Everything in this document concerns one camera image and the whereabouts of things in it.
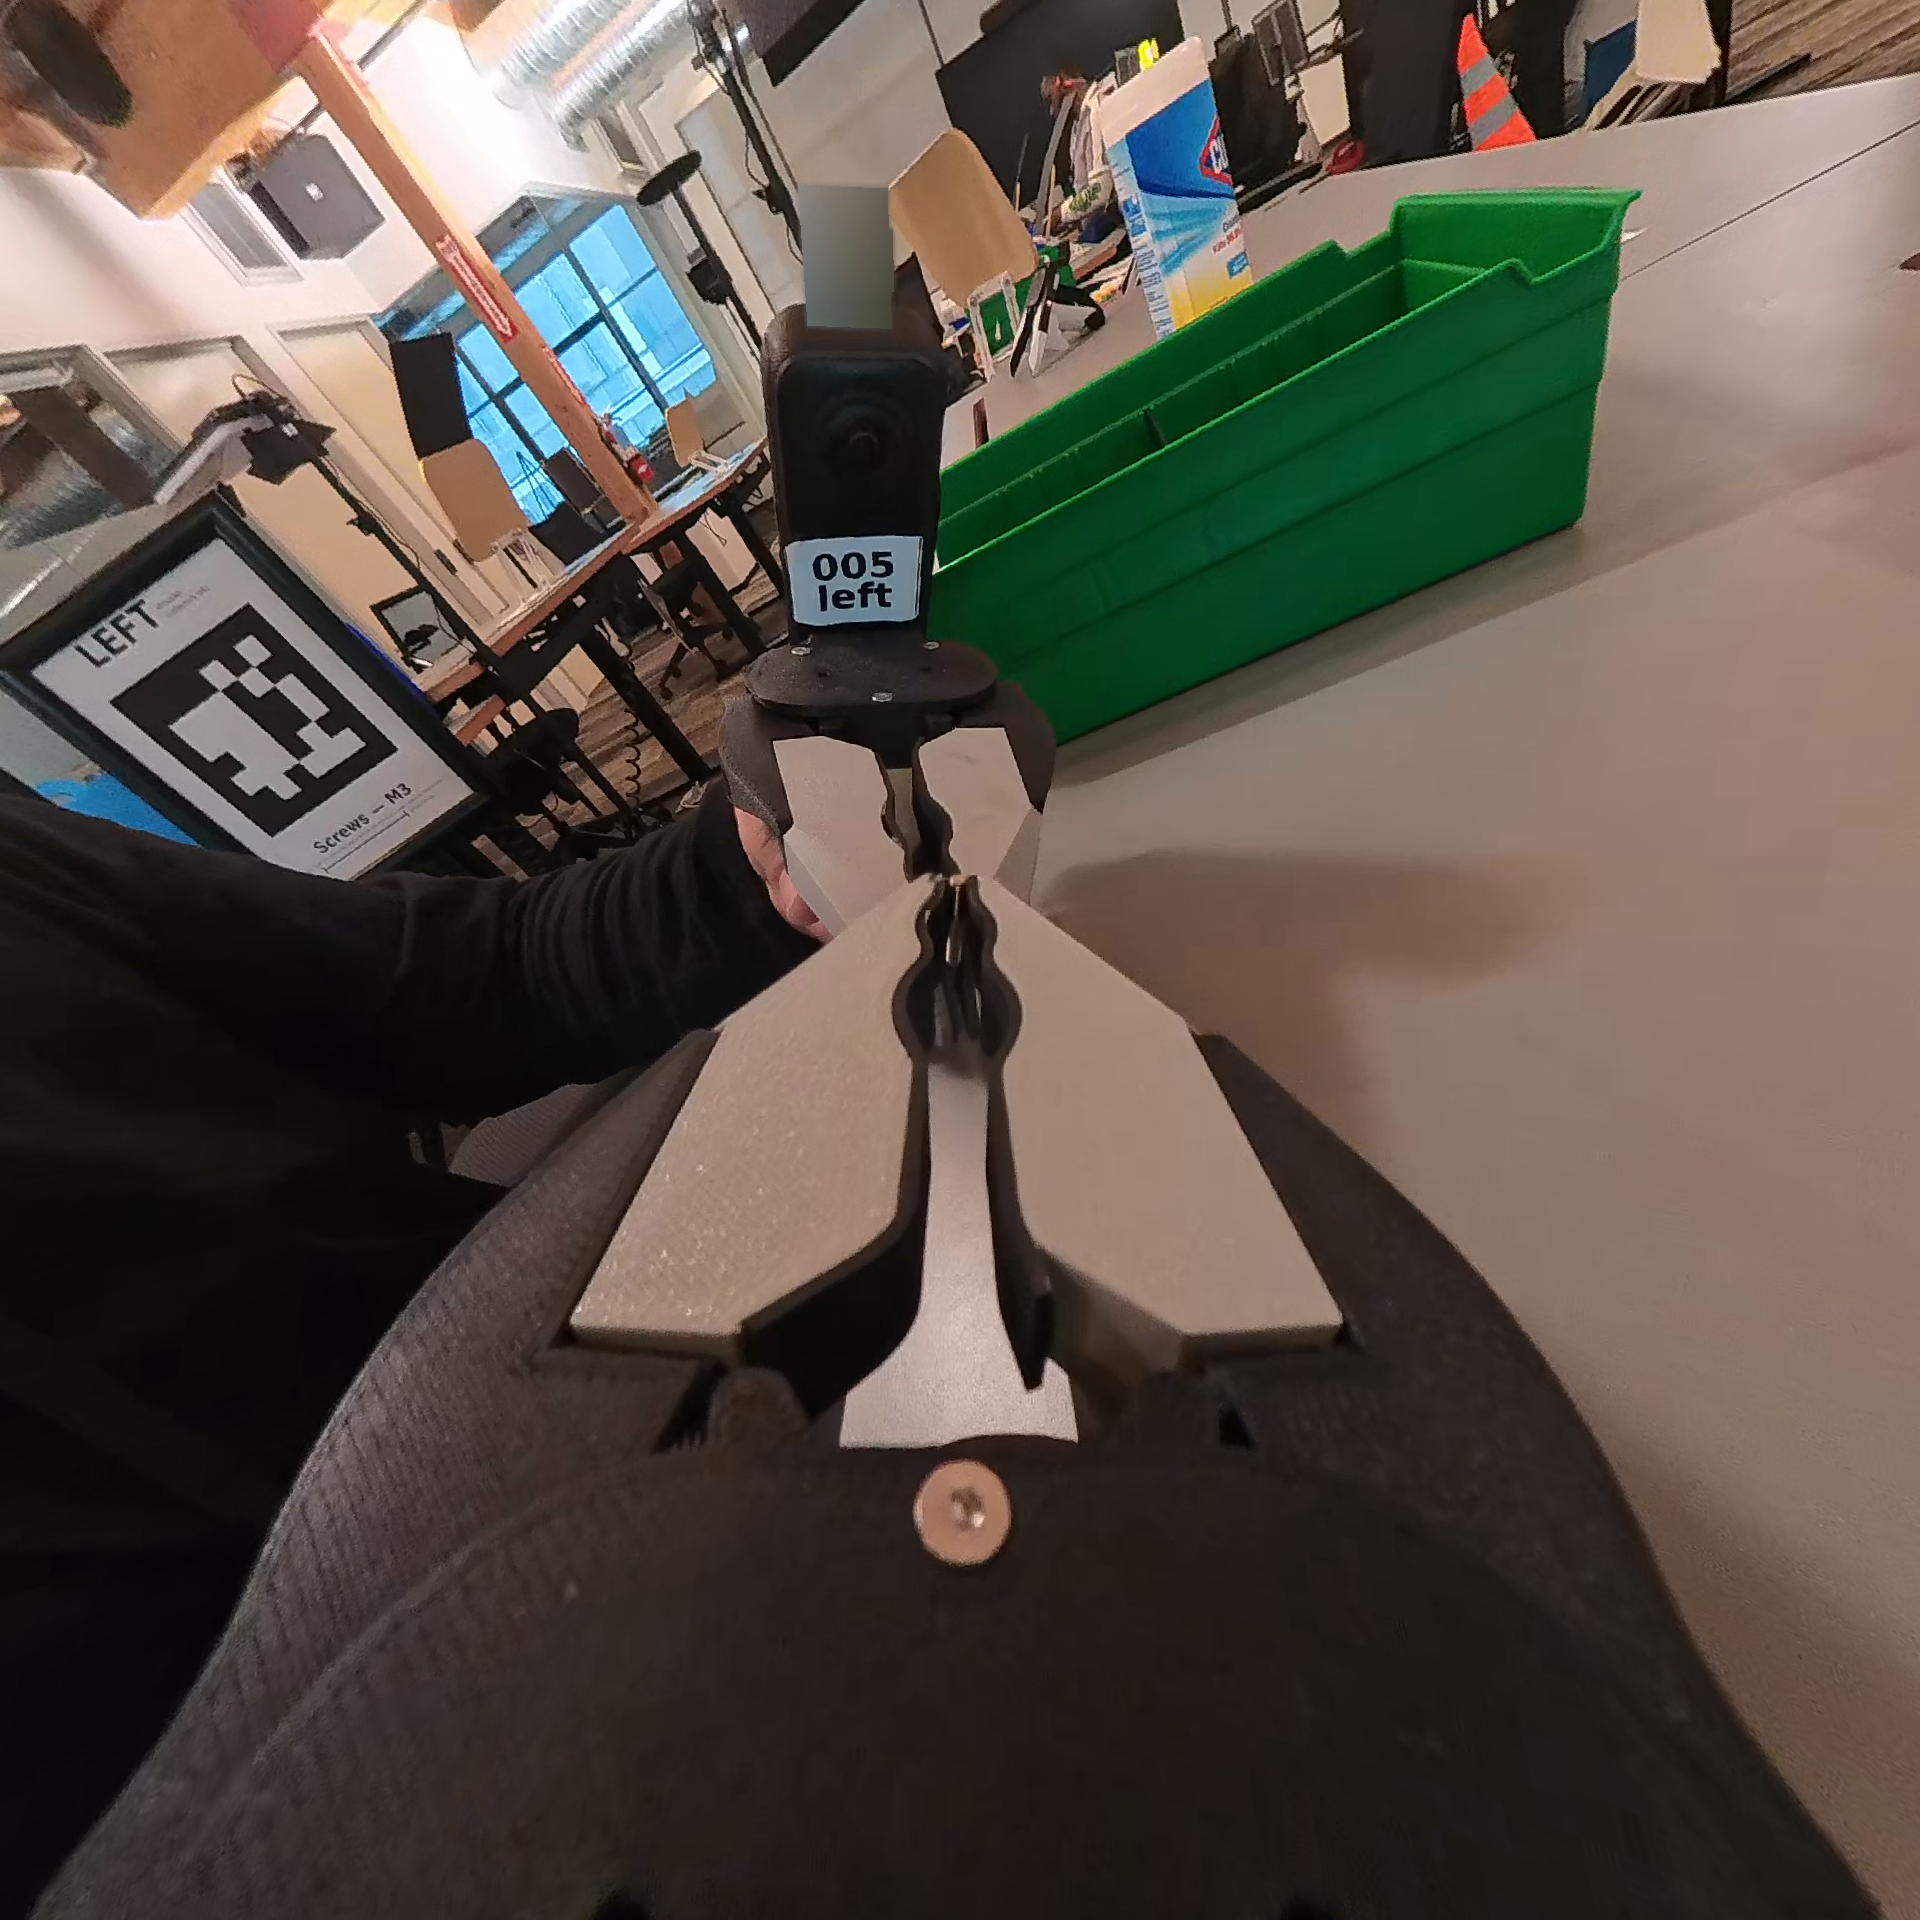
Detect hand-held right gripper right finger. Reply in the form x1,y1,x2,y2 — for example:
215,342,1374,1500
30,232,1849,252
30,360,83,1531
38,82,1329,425
960,877,1345,1389

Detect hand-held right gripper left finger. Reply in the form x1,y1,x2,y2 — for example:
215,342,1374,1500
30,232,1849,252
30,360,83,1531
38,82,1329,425
568,874,961,1416

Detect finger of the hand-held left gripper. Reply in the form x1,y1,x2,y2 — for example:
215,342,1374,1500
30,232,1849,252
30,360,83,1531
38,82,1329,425
919,726,1048,906
774,741,921,944

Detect green plastic bin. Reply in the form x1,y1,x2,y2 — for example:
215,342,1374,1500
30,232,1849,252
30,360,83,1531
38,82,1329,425
933,188,1641,747

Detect person's left forearm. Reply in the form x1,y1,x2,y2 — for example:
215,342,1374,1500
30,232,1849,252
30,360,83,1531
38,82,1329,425
286,790,824,1126

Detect person's left hand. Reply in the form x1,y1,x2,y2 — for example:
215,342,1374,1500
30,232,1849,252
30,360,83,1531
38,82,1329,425
729,808,831,944

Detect wooden desk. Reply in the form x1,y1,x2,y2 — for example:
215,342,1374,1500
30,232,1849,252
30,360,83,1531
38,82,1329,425
421,448,769,782

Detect short black floor lamp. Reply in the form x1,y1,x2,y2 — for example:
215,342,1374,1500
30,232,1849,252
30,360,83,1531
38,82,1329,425
637,152,769,366

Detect wooden chair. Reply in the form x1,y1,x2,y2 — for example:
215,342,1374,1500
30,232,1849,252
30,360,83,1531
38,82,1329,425
421,442,537,566

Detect wooden column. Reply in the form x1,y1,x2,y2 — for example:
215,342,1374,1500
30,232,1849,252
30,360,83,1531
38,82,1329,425
296,30,655,529

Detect wipes canister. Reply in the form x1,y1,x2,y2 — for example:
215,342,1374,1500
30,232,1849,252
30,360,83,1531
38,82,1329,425
1104,36,1256,345

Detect black television screen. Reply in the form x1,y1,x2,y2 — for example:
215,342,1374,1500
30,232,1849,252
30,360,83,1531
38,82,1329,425
936,0,1185,154

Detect black flag panel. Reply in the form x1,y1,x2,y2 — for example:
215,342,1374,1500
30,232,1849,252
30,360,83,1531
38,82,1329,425
387,333,468,457

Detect black box speaker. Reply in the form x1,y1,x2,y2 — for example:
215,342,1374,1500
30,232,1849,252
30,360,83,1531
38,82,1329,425
239,132,387,261

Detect black framed marker sign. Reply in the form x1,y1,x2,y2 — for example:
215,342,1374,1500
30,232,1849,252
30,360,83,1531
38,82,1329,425
0,496,491,884

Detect studio light panel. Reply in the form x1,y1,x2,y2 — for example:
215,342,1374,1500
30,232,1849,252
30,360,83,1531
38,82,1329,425
151,393,339,507

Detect orange traffic cone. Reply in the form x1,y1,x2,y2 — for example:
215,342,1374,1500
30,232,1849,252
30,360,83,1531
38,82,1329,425
1455,12,1539,155

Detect silver air duct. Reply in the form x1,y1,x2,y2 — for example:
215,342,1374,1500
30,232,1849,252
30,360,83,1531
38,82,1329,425
464,0,695,144

